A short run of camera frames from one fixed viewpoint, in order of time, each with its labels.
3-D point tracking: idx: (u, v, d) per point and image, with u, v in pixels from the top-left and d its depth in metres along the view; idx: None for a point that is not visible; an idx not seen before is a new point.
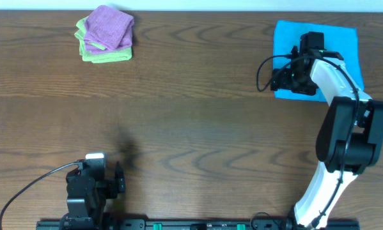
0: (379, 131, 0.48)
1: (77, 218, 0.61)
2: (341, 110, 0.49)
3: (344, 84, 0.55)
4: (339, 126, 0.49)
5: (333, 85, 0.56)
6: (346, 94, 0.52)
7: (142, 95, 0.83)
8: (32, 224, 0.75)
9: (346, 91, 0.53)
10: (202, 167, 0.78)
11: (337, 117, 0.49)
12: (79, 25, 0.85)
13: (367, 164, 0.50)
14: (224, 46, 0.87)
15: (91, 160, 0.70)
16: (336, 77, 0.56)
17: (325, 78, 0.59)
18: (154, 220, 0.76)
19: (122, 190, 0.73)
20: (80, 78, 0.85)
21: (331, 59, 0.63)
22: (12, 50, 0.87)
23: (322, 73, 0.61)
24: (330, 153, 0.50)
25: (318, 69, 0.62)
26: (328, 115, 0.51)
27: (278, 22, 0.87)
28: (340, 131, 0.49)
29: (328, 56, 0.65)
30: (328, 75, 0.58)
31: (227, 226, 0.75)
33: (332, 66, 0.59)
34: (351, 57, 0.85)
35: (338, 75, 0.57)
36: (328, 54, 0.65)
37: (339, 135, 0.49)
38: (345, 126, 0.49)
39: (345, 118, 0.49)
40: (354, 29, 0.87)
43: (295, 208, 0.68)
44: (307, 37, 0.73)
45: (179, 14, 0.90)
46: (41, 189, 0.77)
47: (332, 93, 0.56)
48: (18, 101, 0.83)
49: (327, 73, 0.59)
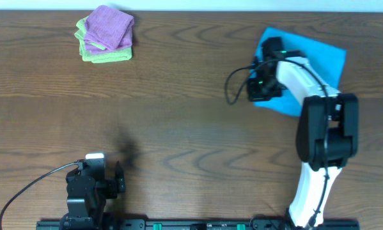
0: (353, 122, 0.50)
1: (76, 218, 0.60)
2: (313, 109, 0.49)
3: (311, 82, 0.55)
4: (316, 126, 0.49)
5: (301, 85, 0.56)
6: (315, 91, 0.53)
7: (142, 95, 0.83)
8: (32, 224, 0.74)
9: (314, 89, 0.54)
10: (202, 167, 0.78)
11: (312, 116, 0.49)
12: (79, 25, 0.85)
13: (348, 156, 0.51)
14: (224, 46, 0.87)
15: (91, 160, 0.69)
16: (301, 78, 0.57)
17: (292, 79, 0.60)
18: (154, 220, 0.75)
19: (122, 191, 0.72)
20: (80, 78, 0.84)
21: (295, 59, 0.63)
22: (13, 50, 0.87)
23: (289, 74, 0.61)
24: (312, 153, 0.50)
25: (284, 70, 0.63)
26: (302, 116, 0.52)
27: (267, 28, 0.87)
28: (317, 130, 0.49)
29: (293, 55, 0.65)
30: (295, 76, 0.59)
31: (227, 226, 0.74)
33: (297, 66, 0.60)
34: (331, 77, 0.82)
35: (302, 75, 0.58)
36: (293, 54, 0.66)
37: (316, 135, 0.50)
38: (321, 125, 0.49)
39: (320, 115, 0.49)
40: (345, 51, 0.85)
43: (291, 210, 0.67)
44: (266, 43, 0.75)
45: (179, 14, 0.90)
46: (41, 189, 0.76)
47: (302, 93, 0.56)
48: (18, 100, 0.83)
49: (293, 73, 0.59)
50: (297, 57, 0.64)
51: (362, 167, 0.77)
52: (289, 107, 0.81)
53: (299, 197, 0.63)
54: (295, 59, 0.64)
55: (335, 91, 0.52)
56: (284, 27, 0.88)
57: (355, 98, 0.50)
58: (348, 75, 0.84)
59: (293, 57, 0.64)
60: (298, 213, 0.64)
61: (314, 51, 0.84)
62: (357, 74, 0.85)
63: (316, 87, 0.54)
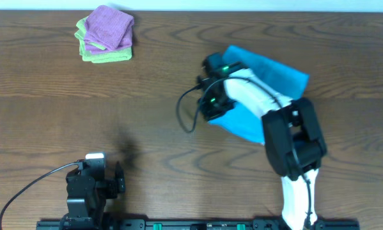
0: (314, 123, 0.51)
1: (77, 218, 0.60)
2: (273, 126, 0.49)
3: (259, 95, 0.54)
4: (281, 141, 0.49)
5: (254, 102, 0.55)
6: (270, 107, 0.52)
7: (142, 95, 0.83)
8: (32, 224, 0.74)
9: (268, 103, 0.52)
10: (202, 167, 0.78)
11: (274, 133, 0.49)
12: (79, 25, 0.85)
13: (320, 156, 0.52)
14: (224, 46, 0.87)
15: (91, 160, 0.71)
16: (249, 94, 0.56)
17: (243, 95, 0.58)
18: (154, 220, 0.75)
19: (122, 191, 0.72)
20: (80, 78, 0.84)
21: (238, 73, 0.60)
22: (13, 50, 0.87)
23: (238, 91, 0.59)
24: (286, 167, 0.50)
25: (232, 87, 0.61)
26: (264, 135, 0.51)
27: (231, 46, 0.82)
28: (285, 144, 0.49)
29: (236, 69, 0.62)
30: (245, 92, 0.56)
31: (227, 226, 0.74)
33: (243, 81, 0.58)
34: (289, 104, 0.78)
35: (249, 91, 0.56)
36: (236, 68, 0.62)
37: (286, 149, 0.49)
38: (286, 138, 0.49)
39: (282, 130, 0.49)
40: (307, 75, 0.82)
43: (286, 218, 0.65)
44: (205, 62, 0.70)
45: (179, 14, 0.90)
46: (41, 189, 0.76)
47: (257, 110, 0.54)
48: (18, 100, 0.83)
49: (240, 89, 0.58)
50: (240, 70, 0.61)
51: (362, 167, 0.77)
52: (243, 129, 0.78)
53: (289, 204, 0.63)
54: (240, 73, 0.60)
55: (286, 99, 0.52)
56: (284, 27, 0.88)
57: (307, 101, 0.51)
58: (348, 75, 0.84)
59: (236, 72, 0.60)
60: (293, 218, 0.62)
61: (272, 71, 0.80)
62: (357, 74, 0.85)
63: (266, 99, 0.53)
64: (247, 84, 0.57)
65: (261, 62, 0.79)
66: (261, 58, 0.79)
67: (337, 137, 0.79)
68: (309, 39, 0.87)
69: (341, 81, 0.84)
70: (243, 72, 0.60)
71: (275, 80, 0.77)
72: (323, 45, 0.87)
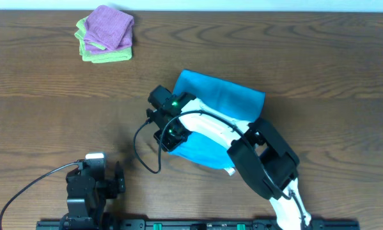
0: (276, 138, 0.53)
1: (77, 218, 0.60)
2: (240, 156, 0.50)
3: (218, 126, 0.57)
4: (252, 166, 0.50)
5: (215, 133, 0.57)
6: (233, 135, 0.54)
7: (142, 95, 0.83)
8: (32, 224, 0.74)
9: (229, 130, 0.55)
10: (201, 167, 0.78)
11: (242, 161, 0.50)
12: (79, 25, 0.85)
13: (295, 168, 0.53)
14: (224, 46, 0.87)
15: (91, 160, 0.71)
16: (207, 126, 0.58)
17: (202, 127, 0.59)
18: (154, 220, 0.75)
19: (122, 191, 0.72)
20: (80, 78, 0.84)
21: (187, 107, 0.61)
22: (13, 50, 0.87)
23: (194, 124, 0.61)
24: (266, 188, 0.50)
25: (188, 122, 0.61)
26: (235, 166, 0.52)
27: (183, 70, 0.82)
28: (258, 170, 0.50)
29: (184, 102, 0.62)
30: (204, 124, 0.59)
31: (227, 226, 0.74)
33: (197, 114, 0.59)
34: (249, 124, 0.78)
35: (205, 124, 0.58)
36: (184, 101, 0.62)
37: (259, 173, 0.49)
38: (256, 163, 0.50)
39: (249, 156, 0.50)
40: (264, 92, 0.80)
43: (282, 227, 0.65)
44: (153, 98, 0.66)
45: (179, 14, 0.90)
46: (41, 189, 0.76)
47: (220, 139, 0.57)
48: (18, 100, 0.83)
49: (197, 123, 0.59)
50: (188, 104, 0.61)
51: (362, 167, 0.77)
52: (201, 156, 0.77)
53: (281, 213, 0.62)
54: (190, 107, 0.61)
55: (243, 123, 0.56)
56: (284, 27, 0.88)
57: (262, 120, 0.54)
58: (348, 75, 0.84)
59: (187, 107, 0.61)
60: (288, 224, 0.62)
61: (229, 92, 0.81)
62: (357, 74, 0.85)
63: (224, 130, 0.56)
64: (201, 115, 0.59)
65: (217, 86, 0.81)
66: (217, 81, 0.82)
67: (337, 137, 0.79)
68: (309, 39, 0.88)
69: (341, 81, 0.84)
70: (192, 105, 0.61)
71: (233, 101, 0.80)
72: (323, 45, 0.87)
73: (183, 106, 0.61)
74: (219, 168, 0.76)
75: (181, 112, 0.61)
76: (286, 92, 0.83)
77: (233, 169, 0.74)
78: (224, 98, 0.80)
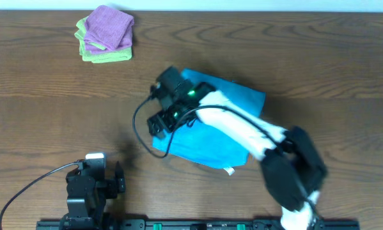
0: (310, 151, 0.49)
1: (77, 218, 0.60)
2: (274, 169, 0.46)
3: (245, 128, 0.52)
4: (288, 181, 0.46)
5: (241, 134, 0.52)
6: (263, 142, 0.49)
7: (142, 96, 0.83)
8: (32, 224, 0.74)
9: (259, 136, 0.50)
10: (201, 167, 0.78)
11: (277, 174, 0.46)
12: (79, 25, 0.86)
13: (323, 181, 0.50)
14: (224, 46, 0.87)
15: (91, 160, 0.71)
16: (231, 125, 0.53)
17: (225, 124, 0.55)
18: (154, 220, 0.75)
19: (122, 191, 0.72)
20: (80, 78, 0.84)
21: (208, 101, 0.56)
22: (13, 50, 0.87)
23: (215, 119, 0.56)
24: (295, 204, 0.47)
25: (208, 117, 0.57)
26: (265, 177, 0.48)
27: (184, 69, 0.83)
28: (293, 185, 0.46)
29: (203, 92, 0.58)
30: (228, 122, 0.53)
31: (227, 226, 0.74)
33: (220, 110, 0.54)
34: None
35: (229, 122, 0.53)
36: (202, 90, 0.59)
37: (294, 188, 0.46)
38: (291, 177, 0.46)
39: (284, 169, 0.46)
40: (263, 93, 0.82)
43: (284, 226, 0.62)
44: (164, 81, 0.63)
45: (179, 14, 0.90)
46: (41, 189, 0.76)
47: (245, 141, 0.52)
48: (18, 101, 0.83)
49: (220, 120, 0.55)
50: (208, 96, 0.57)
51: (362, 167, 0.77)
52: (201, 156, 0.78)
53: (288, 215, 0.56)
54: (211, 98, 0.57)
55: (275, 130, 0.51)
56: (284, 27, 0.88)
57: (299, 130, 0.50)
58: (348, 75, 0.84)
59: (206, 97, 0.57)
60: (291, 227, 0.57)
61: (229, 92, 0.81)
62: (357, 74, 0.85)
63: (252, 132, 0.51)
64: (226, 112, 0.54)
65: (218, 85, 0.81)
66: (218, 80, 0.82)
67: (337, 137, 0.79)
68: (309, 39, 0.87)
69: (341, 81, 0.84)
70: (213, 96, 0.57)
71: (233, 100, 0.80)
72: (323, 45, 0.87)
73: (201, 95, 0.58)
74: (219, 167, 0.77)
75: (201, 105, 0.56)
76: (286, 92, 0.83)
77: (233, 169, 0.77)
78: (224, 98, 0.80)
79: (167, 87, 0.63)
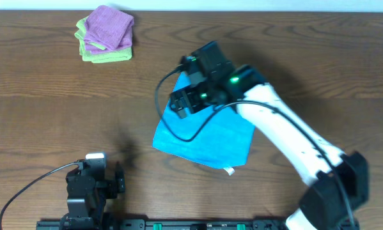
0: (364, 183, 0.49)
1: (77, 218, 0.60)
2: (328, 194, 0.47)
3: (298, 137, 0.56)
4: (332, 204, 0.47)
5: (288, 138, 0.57)
6: (314, 156, 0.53)
7: (142, 96, 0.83)
8: (32, 224, 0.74)
9: (311, 151, 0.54)
10: (201, 167, 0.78)
11: (325, 197, 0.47)
12: (79, 25, 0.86)
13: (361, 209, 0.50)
14: (224, 46, 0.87)
15: (91, 160, 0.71)
16: (279, 129, 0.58)
17: (272, 125, 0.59)
18: (154, 220, 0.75)
19: (122, 191, 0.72)
20: (80, 78, 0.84)
21: (256, 98, 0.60)
22: (13, 50, 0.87)
23: (263, 119, 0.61)
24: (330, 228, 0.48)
25: (253, 112, 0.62)
26: (311, 195, 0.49)
27: None
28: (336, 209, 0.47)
29: (249, 84, 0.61)
30: (275, 122, 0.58)
31: (227, 226, 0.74)
33: (270, 111, 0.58)
34: (248, 125, 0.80)
35: (278, 124, 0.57)
36: (245, 79, 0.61)
37: (336, 212, 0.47)
38: (335, 201, 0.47)
39: (332, 193, 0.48)
40: None
43: (289, 227, 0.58)
44: (203, 57, 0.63)
45: (179, 14, 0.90)
46: (41, 189, 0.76)
47: (294, 146, 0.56)
48: (18, 100, 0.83)
49: (269, 120, 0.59)
50: (252, 88, 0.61)
51: None
52: (201, 157, 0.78)
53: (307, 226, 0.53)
54: (259, 94, 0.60)
55: (332, 153, 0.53)
56: (284, 27, 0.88)
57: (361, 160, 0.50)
58: (348, 75, 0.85)
59: (252, 90, 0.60)
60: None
61: None
62: (357, 74, 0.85)
63: (305, 144, 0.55)
64: (275, 115, 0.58)
65: None
66: None
67: (337, 137, 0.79)
68: (309, 39, 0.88)
69: (341, 81, 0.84)
70: (259, 90, 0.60)
71: None
72: (323, 45, 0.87)
73: (245, 85, 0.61)
74: (219, 167, 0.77)
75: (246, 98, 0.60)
76: (286, 92, 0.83)
77: (232, 169, 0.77)
78: None
79: (203, 66, 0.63)
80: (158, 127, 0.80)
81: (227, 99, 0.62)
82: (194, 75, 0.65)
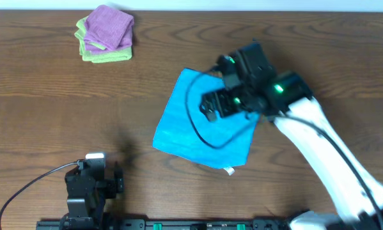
0: None
1: (77, 218, 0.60)
2: None
3: (344, 168, 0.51)
4: None
5: (330, 163, 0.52)
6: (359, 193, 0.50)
7: (142, 95, 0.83)
8: (32, 224, 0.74)
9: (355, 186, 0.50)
10: (202, 167, 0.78)
11: None
12: (79, 25, 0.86)
13: None
14: (224, 46, 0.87)
15: (91, 160, 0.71)
16: (321, 154, 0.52)
17: (312, 145, 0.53)
18: (154, 220, 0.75)
19: (121, 191, 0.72)
20: (80, 78, 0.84)
21: (302, 112, 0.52)
22: (13, 50, 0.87)
23: (302, 137, 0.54)
24: None
25: (293, 128, 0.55)
26: None
27: (183, 69, 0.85)
28: None
29: (296, 96, 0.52)
30: (319, 145, 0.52)
31: (227, 226, 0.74)
33: (316, 133, 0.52)
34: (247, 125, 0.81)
35: (321, 145, 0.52)
36: (291, 89, 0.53)
37: None
38: None
39: None
40: None
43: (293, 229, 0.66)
44: (241, 58, 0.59)
45: (179, 14, 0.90)
46: (41, 189, 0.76)
47: (336, 174, 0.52)
48: (18, 101, 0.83)
49: (310, 141, 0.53)
50: (299, 102, 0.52)
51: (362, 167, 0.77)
52: (201, 156, 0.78)
53: None
54: (306, 110, 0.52)
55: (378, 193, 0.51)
56: (284, 27, 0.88)
57: None
58: (348, 75, 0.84)
59: (298, 104, 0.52)
60: None
61: None
62: (358, 74, 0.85)
63: (348, 174, 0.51)
64: (321, 138, 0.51)
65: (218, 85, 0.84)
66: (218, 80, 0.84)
67: None
68: (309, 39, 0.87)
69: (341, 81, 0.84)
70: (307, 106, 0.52)
71: None
72: (323, 45, 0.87)
73: (291, 98, 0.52)
74: (219, 167, 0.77)
75: (290, 113, 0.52)
76: None
77: (232, 169, 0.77)
78: None
79: (242, 68, 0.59)
80: (158, 126, 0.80)
81: (267, 107, 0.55)
82: (229, 78, 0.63)
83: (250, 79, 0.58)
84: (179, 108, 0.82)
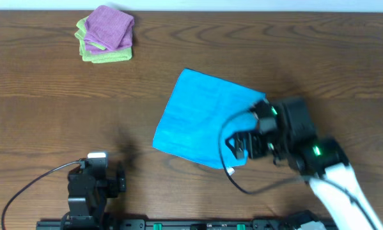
0: None
1: (77, 217, 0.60)
2: None
3: None
4: None
5: None
6: None
7: (142, 95, 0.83)
8: (32, 224, 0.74)
9: None
10: (201, 167, 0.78)
11: None
12: (79, 26, 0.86)
13: None
14: (224, 46, 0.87)
15: (93, 159, 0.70)
16: (350, 219, 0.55)
17: (345, 213, 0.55)
18: (154, 220, 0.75)
19: (123, 190, 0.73)
20: (80, 78, 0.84)
21: (338, 178, 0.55)
22: (13, 50, 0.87)
23: (338, 202, 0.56)
24: None
25: (325, 193, 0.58)
26: None
27: (184, 69, 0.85)
28: None
29: (331, 161, 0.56)
30: (348, 212, 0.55)
31: (227, 226, 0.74)
33: (347, 199, 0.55)
34: None
35: (351, 214, 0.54)
36: (329, 154, 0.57)
37: None
38: None
39: None
40: (263, 94, 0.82)
43: None
44: (284, 111, 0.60)
45: (179, 14, 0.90)
46: (41, 190, 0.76)
47: None
48: (18, 101, 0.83)
49: (341, 207, 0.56)
50: (333, 167, 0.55)
51: (362, 167, 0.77)
52: (202, 157, 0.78)
53: None
54: (341, 176, 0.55)
55: None
56: (284, 27, 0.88)
57: None
58: (348, 75, 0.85)
59: (334, 168, 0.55)
60: None
61: (228, 94, 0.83)
62: (357, 74, 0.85)
63: None
64: (352, 204, 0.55)
65: (218, 86, 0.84)
66: (218, 80, 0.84)
67: (337, 137, 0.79)
68: (309, 39, 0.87)
69: (341, 81, 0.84)
70: (342, 172, 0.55)
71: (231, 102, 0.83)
72: (323, 45, 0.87)
73: (327, 161, 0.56)
74: (219, 167, 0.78)
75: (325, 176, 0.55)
76: (286, 92, 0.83)
77: (233, 169, 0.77)
78: (222, 100, 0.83)
79: (283, 121, 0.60)
80: (158, 126, 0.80)
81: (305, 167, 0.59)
82: (265, 120, 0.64)
83: (291, 135, 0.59)
84: (179, 108, 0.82)
